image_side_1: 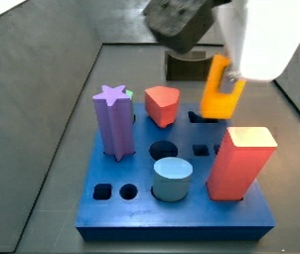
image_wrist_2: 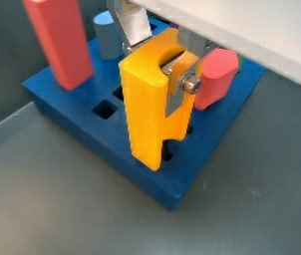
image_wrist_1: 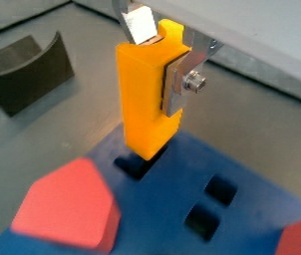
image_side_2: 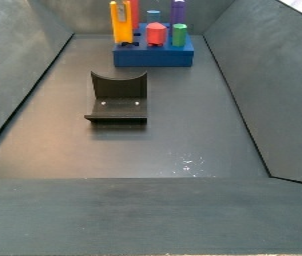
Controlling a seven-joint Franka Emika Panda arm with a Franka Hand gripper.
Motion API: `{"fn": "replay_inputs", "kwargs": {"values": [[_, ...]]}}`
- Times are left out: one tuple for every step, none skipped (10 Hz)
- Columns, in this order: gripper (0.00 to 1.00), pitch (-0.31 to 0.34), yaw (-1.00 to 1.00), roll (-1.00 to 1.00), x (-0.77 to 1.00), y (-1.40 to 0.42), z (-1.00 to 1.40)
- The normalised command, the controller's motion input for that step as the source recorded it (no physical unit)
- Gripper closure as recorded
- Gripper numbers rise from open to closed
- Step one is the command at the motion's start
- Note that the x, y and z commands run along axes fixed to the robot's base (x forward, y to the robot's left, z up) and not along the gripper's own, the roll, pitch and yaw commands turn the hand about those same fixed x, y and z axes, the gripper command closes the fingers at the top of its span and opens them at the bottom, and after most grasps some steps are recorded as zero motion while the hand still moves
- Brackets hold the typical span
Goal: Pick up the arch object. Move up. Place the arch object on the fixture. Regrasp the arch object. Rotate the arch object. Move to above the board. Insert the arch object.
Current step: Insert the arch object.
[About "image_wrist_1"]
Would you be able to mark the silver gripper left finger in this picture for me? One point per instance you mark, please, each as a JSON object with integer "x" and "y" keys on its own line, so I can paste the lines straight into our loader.
{"x": 139, "y": 22}

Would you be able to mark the yellow arch block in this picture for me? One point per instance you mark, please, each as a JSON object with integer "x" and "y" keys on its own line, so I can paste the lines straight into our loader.
{"x": 141, "y": 67}

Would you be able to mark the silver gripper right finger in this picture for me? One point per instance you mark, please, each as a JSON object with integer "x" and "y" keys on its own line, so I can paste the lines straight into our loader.
{"x": 183, "y": 76}

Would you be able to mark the red rounded wedge block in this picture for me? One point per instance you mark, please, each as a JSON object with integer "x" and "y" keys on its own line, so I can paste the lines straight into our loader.
{"x": 70, "y": 208}

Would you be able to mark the black curved fixture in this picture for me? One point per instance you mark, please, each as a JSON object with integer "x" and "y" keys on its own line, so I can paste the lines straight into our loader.
{"x": 32, "y": 72}

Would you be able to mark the blue shape sorter base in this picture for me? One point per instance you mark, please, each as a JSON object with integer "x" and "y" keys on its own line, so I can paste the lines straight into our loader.
{"x": 189, "y": 203}

